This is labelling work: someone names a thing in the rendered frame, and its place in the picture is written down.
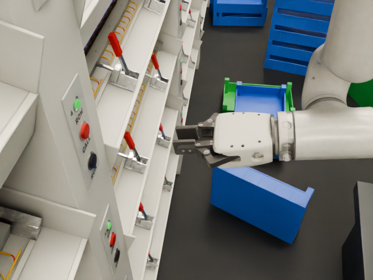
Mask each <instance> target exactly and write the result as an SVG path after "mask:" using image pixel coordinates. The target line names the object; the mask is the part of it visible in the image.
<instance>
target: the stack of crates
mask: <svg viewBox="0 0 373 280"><path fill-rule="evenodd" d="M334 2H335V0H275V4H274V10H273V17H272V21H271V27H270V33H269V40H268V46H267V50H266V57H265V63H264V68H268V69H274V70H278V71H283V72H289V73H294V74H299V75H303V76H305V75H306V71H307V68H308V64H309V60H310V58H311V56H312V54H313V52H314V51H315V50H316V49H317V48H318V47H320V46H321V45H322V44H324V43H325V40H326V35H327V31H328V28H329V23H330V19H331V14H332V10H333V7H334Z"/></svg>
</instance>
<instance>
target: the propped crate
mask: <svg viewBox="0 0 373 280"><path fill-rule="evenodd" d="M285 91H286V84H282V85H281V87H280V88H275V87H259V86H244V85H242V82H240V81H237V84H236V92H235V108H234V112H255V113H267V114H270V115H272V114H273V115H274V118H277V112H285V111H286V101H285ZM273 159H279V156H278V154H277V155H275V158H273Z"/></svg>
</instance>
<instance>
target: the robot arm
mask: <svg viewBox="0 0 373 280"><path fill-rule="evenodd" d="M372 79H373V0H335V2H334V7H333V10H332V14H331V19H330V23H329V28H328V31H327V35H326V40H325V43H324V44H322V45H321V46H320V47H318V48H317V49H316V50H315V51H314V52H313V54H312V56H311V58H310V60H309V64H308V68H307V71H306V76H305V80H304V86H303V92H302V96H301V108H302V111H285V112H277V118H274V115H273V114H272V115H270V114H267V113H255V112H230V113H222V114H220V113H214V114H213V115H212V116H211V117H210V118H209V119H208V120H206V121H205V122H200V123H198V125H193V126H176V128H175V130H176V133H177V137H178V140H174V141H173V147H174V151H175V154H176V155H182V154H197V156H198V157H201V158H202V159H204V160H205V161H206V163H207V164H208V166H209V168H215V167H218V168H239V167H250V166H257V165H261V164H266V163H270V162H272V161H273V158H275V155H277V154H278V156H279V160H280V161H297V160H318V159H358V158H373V108H372V107H357V108H352V107H348V106H347V103H346V97H347V93H348V90H349V87H350V84H351V83H362V82H367V81H369V80H372ZM211 130H212V131H211ZM199 137H202V138H213V140H209V141H199V142H195V140H199ZM208 147H210V149H207V148H208ZM214 156H215V157H214Z"/></svg>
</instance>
